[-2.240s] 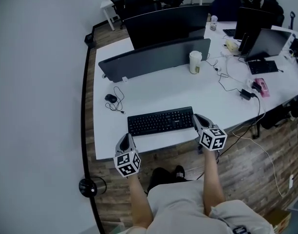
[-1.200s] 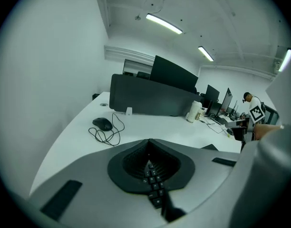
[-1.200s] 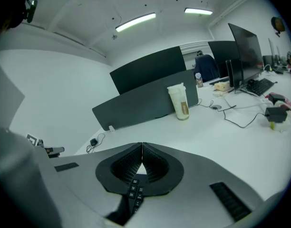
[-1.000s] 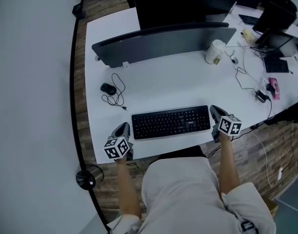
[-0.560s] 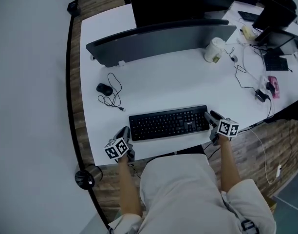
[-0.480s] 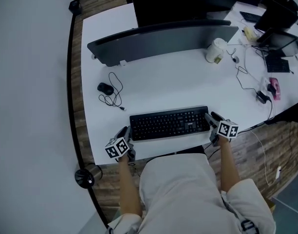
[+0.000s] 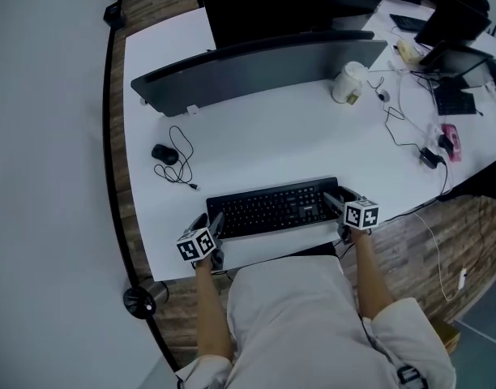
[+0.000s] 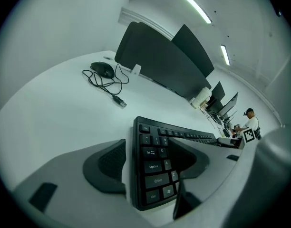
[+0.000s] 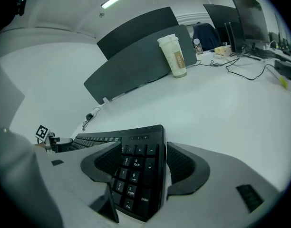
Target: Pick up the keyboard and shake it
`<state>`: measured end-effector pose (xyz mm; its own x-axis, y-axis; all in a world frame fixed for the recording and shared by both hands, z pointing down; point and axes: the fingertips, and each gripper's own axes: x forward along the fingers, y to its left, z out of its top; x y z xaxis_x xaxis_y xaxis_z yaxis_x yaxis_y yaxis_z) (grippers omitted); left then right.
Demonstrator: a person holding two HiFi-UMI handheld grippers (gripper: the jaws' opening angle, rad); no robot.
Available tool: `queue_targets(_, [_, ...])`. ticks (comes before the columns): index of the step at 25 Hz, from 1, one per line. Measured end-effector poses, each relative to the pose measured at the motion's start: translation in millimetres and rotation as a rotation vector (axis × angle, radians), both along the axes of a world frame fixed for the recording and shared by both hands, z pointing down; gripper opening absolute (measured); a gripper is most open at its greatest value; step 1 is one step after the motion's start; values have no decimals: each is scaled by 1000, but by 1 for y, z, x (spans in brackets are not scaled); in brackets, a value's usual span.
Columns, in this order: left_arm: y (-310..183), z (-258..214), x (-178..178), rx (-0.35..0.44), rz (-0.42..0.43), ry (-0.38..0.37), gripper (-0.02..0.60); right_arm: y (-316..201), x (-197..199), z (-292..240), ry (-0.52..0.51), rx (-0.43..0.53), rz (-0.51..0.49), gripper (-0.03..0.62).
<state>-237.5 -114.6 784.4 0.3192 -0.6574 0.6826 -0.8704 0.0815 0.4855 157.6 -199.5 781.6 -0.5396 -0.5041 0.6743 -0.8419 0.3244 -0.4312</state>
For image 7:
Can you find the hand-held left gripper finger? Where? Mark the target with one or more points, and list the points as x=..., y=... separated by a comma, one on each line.
x=219, y=225
x=199, y=222

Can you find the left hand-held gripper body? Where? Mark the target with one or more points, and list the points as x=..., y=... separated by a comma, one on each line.
x=195, y=245

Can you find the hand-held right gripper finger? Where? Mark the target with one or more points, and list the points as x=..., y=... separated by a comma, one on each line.
x=336, y=206
x=350, y=194

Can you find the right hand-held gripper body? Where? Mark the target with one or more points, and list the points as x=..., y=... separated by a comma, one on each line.
x=361, y=215

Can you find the black full-size keyboard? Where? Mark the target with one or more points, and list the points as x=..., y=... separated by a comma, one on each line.
x=268, y=209

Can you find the person's left forearm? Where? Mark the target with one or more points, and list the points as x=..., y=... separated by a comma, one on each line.
x=209, y=306

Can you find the person's right forearm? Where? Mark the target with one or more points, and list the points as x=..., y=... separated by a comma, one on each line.
x=371, y=274

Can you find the small black keyboard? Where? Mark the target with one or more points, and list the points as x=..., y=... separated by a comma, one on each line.
x=454, y=101

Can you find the black computer mouse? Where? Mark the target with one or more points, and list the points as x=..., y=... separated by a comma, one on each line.
x=165, y=153

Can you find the black round waste bin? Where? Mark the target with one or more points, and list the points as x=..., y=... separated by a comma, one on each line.
x=138, y=302

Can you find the black power adapter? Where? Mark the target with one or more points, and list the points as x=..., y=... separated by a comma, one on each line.
x=431, y=157

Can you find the round grey desk grommet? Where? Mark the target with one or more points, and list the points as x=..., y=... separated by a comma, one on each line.
x=382, y=95

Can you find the white lidded cup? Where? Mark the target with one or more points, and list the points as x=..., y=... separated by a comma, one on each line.
x=347, y=83

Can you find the small pink device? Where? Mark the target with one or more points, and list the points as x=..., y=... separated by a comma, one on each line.
x=452, y=140

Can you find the person's white shirt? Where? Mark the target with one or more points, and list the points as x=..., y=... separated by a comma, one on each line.
x=296, y=318

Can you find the white power strip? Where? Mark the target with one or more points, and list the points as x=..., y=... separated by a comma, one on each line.
x=462, y=280

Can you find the grey desk divider panel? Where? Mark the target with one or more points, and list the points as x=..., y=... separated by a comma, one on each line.
x=252, y=75

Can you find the small beige box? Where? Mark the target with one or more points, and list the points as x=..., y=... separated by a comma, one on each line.
x=408, y=51

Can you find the black monitor with stand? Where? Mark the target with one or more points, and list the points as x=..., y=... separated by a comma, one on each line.
x=454, y=57

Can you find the large black monitor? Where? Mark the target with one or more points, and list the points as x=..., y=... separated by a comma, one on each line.
x=288, y=6

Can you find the black square bin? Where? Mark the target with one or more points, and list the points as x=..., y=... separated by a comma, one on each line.
x=115, y=14

